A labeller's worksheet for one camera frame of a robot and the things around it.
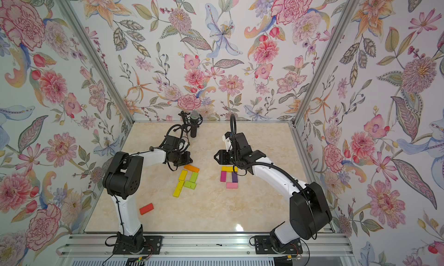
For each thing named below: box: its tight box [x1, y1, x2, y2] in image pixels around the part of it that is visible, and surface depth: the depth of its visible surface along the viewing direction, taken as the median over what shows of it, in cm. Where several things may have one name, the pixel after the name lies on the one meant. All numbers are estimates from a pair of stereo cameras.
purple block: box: [232, 171, 239, 183], surface depth 97 cm
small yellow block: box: [178, 169, 188, 181], surface depth 97 cm
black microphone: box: [190, 110, 200, 138], surface depth 100 cm
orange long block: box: [183, 164, 201, 173], surface depth 100 cm
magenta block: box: [220, 170, 228, 183], surface depth 97 cm
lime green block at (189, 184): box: [183, 180, 197, 190], surface depth 93 cm
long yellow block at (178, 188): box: [172, 179, 185, 198], surface depth 92 cm
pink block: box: [226, 182, 239, 190], surface depth 95 cm
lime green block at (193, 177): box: [189, 171, 199, 183], surface depth 97 cm
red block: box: [139, 202, 154, 216], surface depth 86 cm
